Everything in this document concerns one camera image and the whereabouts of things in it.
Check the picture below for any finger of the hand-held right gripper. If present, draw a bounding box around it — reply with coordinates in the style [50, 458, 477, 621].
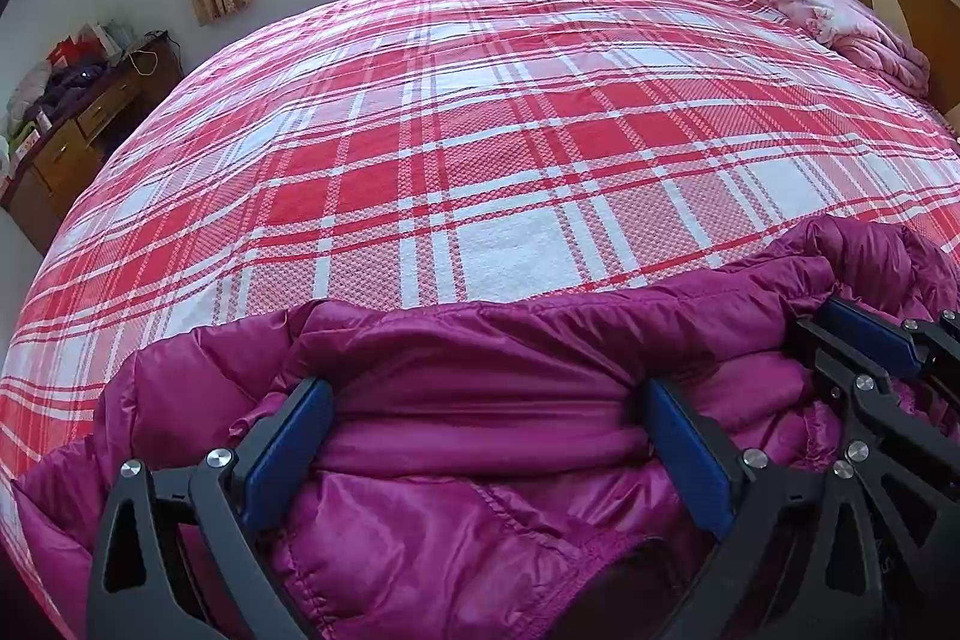
[814, 297, 960, 397]
[786, 319, 960, 573]

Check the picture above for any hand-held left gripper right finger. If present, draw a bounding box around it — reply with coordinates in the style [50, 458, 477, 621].
[645, 379, 884, 640]

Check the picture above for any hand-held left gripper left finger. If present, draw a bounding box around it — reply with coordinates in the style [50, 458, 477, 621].
[86, 376, 335, 640]

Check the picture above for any magenta puffer jacket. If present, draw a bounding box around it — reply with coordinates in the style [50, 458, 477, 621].
[11, 212, 960, 640]

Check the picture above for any pile of clothes and bags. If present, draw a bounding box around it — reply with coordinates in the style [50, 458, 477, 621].
[4, 21, 143, 139]

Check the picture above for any wooden headboard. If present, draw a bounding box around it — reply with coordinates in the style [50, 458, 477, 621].
[847, 0, 960, 116]

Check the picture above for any pink floral blanket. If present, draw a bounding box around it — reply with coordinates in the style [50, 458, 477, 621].
[701, 0, 931, 101]

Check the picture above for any bed with red plaid sheet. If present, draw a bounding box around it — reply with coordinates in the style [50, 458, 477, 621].
[0, 0, 960, 640]

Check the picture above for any brown wooden desk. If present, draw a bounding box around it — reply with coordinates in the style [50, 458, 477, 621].
[0, 31, 186, 255]

